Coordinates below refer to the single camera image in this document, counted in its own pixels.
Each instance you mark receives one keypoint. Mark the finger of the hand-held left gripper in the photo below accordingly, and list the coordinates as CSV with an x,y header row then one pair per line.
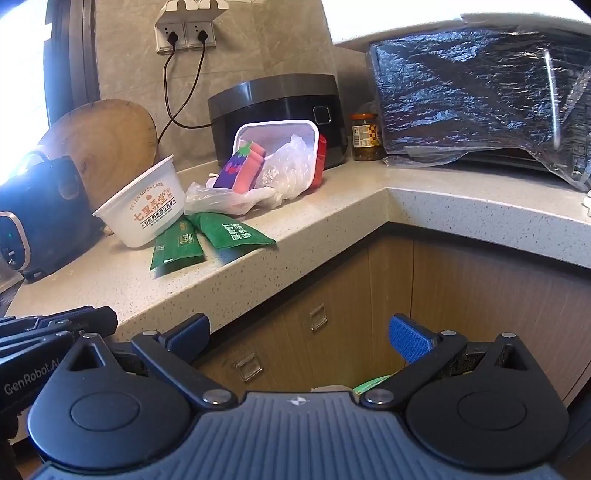
x,y
92,321
32,344

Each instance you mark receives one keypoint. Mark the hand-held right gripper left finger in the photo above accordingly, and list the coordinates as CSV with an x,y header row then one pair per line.
x,y
189,334

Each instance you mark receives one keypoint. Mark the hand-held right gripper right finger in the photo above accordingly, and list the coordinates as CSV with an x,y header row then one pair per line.
x,y
411,339

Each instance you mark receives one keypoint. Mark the green packet with yellow print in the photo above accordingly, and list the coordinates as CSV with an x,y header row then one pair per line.
x,y
178,249

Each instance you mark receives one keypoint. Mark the green packet with white print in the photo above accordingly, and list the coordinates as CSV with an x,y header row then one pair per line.
x,y
231,233

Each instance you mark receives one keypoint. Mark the white paper bowl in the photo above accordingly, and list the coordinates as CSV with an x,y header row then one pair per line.
x,y
147,207

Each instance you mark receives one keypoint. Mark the purple and pink sponge pack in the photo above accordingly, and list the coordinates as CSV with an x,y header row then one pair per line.
x,y
240,173

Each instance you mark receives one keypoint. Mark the clear plastic bag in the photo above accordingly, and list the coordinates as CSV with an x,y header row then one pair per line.
x,y
286,170

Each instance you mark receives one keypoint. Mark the white plastic tray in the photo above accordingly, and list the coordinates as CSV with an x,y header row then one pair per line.
x,y
277,131

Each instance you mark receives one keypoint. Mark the green wrapper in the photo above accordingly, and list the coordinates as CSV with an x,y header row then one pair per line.
x,y
371,385

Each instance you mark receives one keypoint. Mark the wooden base cabinet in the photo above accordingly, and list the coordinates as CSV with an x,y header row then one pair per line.
x,y
461,295

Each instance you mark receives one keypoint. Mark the dark blue kitchen appliance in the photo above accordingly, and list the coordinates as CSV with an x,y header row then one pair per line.
x,y
46,207

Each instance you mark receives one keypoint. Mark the round wooden cutting board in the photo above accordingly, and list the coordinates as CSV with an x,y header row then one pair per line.
x,y
111,138

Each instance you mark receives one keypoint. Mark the red plastic container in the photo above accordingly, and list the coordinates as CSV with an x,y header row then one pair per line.
x,y
320,161

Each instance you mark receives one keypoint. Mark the glass jar of pickles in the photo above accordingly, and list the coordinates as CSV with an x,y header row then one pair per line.
x,y
367,138

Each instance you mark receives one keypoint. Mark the small white object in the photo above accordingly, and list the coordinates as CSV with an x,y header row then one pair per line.
x,y
587,203

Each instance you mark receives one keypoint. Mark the black rice cooker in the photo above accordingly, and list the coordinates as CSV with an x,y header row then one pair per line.
x,y
277,101

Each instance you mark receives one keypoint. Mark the plastic-covered black oven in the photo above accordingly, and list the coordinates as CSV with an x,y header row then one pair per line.
x,y
461,92

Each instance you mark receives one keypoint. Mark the dark window frame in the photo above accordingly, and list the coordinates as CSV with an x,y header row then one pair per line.
x,y
76,55

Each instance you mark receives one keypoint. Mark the white wall socket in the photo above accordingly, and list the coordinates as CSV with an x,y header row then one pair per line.
x,y
164,41
208,34

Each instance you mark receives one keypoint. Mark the white wall hook rack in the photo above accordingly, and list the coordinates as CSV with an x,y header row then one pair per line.
x,y
189,11

